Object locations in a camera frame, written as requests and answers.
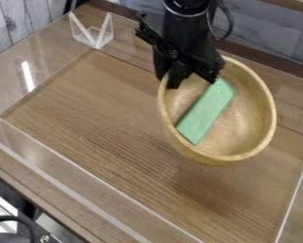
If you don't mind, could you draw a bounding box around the black metal bracket with screw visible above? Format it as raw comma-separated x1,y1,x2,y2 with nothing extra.
17,213,63,243

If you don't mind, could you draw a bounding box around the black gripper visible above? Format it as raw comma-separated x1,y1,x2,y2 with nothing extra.
137,0,234,89

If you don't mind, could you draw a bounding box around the clear acrylic corner bracket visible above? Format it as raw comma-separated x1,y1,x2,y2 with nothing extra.
69,12,114,49

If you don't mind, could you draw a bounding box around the black cable lower left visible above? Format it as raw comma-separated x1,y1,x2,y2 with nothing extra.
0,215,39,243

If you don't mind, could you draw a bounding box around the green rectangular block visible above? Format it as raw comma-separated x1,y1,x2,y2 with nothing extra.
176,78,237,145

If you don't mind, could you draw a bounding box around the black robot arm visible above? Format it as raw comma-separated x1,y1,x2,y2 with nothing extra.
137,0,234,89

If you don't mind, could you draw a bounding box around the wooden oval bowl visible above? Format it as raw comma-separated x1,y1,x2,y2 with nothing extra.
158,57,277,166

